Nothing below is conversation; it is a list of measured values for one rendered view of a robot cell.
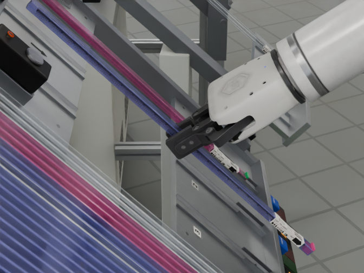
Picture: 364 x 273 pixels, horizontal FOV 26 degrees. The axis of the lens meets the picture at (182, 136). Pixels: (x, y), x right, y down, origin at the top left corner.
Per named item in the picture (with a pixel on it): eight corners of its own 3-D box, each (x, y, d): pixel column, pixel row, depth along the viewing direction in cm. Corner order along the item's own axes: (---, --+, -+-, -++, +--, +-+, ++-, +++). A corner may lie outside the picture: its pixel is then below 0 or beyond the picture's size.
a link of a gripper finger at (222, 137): (264, 94, 95) (232, 97, 99) (230, 140, 91) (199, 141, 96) (268, 102, 95) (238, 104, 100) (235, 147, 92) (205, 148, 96)
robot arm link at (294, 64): (288, 21, 97) (267, 34, 98) (298, 50, 90) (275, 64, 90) (322, 71, 101) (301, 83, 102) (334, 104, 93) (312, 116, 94)
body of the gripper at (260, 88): (275, 31, 98) (200, 77, 101) (285, 66, 90) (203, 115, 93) (305, 76, 102) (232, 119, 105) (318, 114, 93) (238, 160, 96)
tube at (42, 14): (306, 249, 110) (312, 245, 110) (307, 255, 109) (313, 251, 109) (27, 4, 92) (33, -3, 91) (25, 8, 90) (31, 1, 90)
